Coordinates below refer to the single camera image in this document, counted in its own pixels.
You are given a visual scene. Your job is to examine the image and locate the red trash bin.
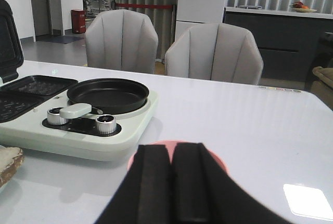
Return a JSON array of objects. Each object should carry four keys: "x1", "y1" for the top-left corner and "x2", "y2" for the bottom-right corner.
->
[{"x1": 71, "y1": 9, "x2": 86, "y2": 34}]

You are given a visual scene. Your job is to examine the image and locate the green breakfast maker lid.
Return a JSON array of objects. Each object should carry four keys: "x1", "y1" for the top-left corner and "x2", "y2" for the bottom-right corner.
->
[{"x1": 0, "y1": 0, "x2": 24, "y2": 84}]

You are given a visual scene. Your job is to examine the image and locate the fruit plate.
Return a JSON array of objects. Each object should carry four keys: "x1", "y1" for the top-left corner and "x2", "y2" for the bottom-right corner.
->
[{"x1": 289, "y1": 1, "x2": 317, "y2": 13}]

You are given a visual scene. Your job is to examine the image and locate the left grey chair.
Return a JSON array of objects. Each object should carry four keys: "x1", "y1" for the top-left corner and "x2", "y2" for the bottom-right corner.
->
[{"x1": 85, "y1": 9, "x2": 158, "y2": 74}]

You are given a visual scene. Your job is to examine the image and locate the right silver control knob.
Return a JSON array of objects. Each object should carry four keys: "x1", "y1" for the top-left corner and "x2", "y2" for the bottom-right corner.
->
[{"x1": 95, "y1": 114, "x2": 117, "y2": 135}]

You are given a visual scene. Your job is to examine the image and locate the white cabinet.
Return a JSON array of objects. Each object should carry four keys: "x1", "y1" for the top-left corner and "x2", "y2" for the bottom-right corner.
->
[{"x1": 174, "y1": 0, "x2": 229, "y2": 45}]

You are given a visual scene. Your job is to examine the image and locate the green breakfast maker base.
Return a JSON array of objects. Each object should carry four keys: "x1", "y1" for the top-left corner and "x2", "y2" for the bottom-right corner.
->
[{"x1": 1, "y1": 75, "x2": 158, "y2": 161}]

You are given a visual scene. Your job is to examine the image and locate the grey chair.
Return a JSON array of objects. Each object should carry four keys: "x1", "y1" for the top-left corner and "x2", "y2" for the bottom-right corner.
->
[
  {"x1": 85, "y1": 9, "x2": 158, "y2": 74},
  {"x1": 165, "y1": 23, "x2": 263, "y2": 85}
]

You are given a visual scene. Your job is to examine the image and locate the right grey chair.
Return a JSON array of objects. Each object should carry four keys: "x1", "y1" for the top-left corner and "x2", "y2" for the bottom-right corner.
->
[{"x1": 165, "y1": 23, "x2": 263, "y2": 85}]

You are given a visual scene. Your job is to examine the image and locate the red barrier belt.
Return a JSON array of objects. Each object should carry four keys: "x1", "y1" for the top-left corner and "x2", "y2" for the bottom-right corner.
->
[{"x1": 111, "y1": 2, "x2": 175, "y2": 10}]

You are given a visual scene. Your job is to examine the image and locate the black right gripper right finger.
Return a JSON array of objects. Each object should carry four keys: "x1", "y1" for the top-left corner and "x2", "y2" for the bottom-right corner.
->
[{"x1": 172, "y1": 143, "x2": 287, "y2": 223}]

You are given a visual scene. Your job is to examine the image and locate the left silver control knob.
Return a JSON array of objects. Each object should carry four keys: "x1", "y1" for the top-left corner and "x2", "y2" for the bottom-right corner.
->
[{"x1": 47, "y1": 107, "x2": 68, "y2": 125}]

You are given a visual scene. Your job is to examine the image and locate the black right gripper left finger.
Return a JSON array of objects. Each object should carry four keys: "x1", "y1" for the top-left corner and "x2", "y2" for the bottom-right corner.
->
[{"x1": 96, "y1": 145, "x2": 171, "y2": 223}]

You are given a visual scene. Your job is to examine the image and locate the dark grey counter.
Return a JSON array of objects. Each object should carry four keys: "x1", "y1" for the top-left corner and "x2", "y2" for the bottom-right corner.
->
[{"x1": 224, "y1": 7, "x2": 332, "y2": 82}]

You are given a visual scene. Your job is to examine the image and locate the beige sofa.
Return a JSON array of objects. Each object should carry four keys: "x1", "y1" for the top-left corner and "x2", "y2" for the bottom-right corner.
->
[{"x1": 311, "y1": 67, "x2": 332, "y2": 110}]

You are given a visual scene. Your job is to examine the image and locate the silver control knob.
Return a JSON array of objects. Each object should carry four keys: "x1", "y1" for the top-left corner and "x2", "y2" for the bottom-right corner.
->
[
  {"x1": 47, "y1": 107, "x2": 68, "y2": 125},
  {"x1": 95, "y1": 114, "x2": 117, "y2": 135}
]

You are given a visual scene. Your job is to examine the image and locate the pink bowl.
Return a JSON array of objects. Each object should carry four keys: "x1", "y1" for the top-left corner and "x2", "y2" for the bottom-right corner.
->
[{"x1": 127, "y1": 140, "x2": 228, "y2": 175}]

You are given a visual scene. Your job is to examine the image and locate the black round frying pan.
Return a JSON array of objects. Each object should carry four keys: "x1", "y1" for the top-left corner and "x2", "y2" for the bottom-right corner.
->
[{"x1": 67, "y1": 78, "x2": 149, "y2": 118}]

